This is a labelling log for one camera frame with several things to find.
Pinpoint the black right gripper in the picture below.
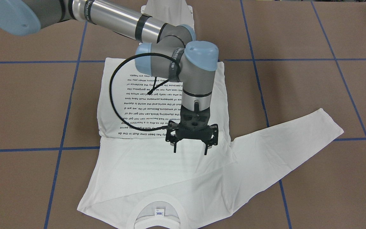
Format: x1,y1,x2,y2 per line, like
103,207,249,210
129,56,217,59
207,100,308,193
166,108,219,155

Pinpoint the white long-sleeve printed shirt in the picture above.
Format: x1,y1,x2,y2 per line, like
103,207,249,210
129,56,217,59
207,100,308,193
77,58,344,229

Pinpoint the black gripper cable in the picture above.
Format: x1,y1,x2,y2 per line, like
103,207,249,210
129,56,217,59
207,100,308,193
109,52,183,132

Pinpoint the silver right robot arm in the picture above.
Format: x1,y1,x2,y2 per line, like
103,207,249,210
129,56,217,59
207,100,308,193
0,0,219,154

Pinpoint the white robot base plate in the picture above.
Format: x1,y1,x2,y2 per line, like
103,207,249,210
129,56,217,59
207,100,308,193
141,0,194,28

